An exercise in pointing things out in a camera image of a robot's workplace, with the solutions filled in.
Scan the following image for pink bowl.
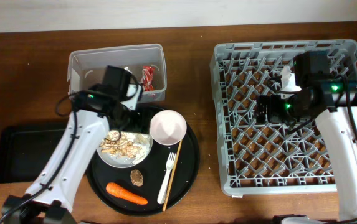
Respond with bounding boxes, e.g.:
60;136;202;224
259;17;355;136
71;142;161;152
149;110;187;146

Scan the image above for black rectangular tray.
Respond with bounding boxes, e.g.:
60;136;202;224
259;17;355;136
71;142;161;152
0;121;67;184

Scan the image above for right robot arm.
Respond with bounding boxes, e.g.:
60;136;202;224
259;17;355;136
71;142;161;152
255;51;357;223

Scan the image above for white plastic fork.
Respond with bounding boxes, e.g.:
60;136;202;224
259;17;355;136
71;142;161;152
157;152;176;204

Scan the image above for peanut shell scraps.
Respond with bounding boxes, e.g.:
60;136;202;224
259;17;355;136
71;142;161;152
98;130;146;159

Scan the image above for grey dishwasher rack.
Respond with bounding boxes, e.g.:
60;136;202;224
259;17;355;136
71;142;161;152
210;39;357;197

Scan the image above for red snack wrapper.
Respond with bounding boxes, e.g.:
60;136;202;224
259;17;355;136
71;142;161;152
141;66;155;91

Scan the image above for round black tray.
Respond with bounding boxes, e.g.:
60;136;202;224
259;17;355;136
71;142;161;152
87;126;200;216

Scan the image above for wooden chopstick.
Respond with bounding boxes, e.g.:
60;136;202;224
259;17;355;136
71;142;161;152
162;140;183;212

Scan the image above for orange carrot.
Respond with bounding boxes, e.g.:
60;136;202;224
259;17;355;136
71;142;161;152
106;182;148;205

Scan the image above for clear plastic bin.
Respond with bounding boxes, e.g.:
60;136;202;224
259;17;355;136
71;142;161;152
67;44;167;103

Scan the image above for grey plate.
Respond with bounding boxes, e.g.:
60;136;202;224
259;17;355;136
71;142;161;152
96;129;155;169

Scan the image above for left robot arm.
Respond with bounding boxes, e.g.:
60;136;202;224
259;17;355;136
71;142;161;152
0;65;143;223

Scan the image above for brown walnut shell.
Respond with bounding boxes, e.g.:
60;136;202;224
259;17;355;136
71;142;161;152
130;169;144;187

